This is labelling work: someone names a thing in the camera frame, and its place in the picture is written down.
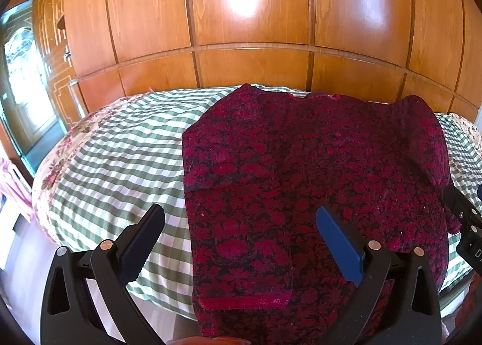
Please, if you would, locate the floral quilt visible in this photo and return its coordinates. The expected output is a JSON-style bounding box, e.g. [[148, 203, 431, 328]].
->
[[32, 97, 130, 229]]

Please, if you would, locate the red black floral sweater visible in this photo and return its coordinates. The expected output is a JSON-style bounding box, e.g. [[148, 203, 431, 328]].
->
[[181, 85, 458, 344]]

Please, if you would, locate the green white checkered bedsheet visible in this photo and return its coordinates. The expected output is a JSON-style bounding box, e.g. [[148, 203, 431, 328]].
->
[[44, 84, 482, 321]]

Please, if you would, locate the glass door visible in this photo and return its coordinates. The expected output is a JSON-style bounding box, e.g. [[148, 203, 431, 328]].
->
[[1, 1, 66, 175]]

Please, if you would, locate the person's right hand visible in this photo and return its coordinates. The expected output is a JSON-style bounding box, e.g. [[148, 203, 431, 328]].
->
[[454, 274, 481, 329]]

